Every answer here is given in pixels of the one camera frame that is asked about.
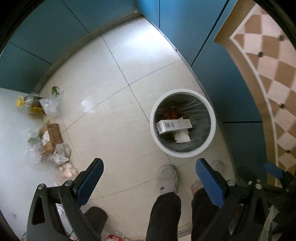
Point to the grey slipper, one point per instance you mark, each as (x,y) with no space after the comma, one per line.
(208,180)
(167,179)

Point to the clear plastic bag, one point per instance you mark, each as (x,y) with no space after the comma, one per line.
(51,105)

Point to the grey right slipper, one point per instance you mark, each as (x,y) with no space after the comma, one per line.
(208,180)

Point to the brown cardboard box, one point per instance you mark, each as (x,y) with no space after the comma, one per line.
(52,137)

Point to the person left leg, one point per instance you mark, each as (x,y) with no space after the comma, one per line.
(164,218)

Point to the white round trash bin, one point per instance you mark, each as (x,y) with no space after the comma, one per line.
(185,104)

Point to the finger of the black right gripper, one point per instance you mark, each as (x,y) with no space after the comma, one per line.
(273,170)

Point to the grey left slipper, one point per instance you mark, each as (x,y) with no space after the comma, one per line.
(167,179)

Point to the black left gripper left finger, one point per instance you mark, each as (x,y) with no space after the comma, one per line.
(44,222)

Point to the person leg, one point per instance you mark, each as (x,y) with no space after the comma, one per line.
(164,218)
(203,212)

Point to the long white cardboard box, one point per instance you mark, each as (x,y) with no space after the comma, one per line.
(169,126)

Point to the bag of eggs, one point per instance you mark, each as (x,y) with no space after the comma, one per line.
(65,172)

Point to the checkered brown tablecloth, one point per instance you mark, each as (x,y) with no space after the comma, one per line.
(265,57)

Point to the person right leg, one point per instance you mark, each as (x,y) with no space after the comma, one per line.
(203,212)

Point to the black stool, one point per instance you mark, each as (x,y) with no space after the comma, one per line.
(97,219)

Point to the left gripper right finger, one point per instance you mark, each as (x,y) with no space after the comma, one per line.
(228,196)

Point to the yellow oil bottle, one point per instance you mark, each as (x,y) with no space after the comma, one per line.
(31,103)

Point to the white paper in bin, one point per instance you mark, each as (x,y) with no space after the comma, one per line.
(182,136)

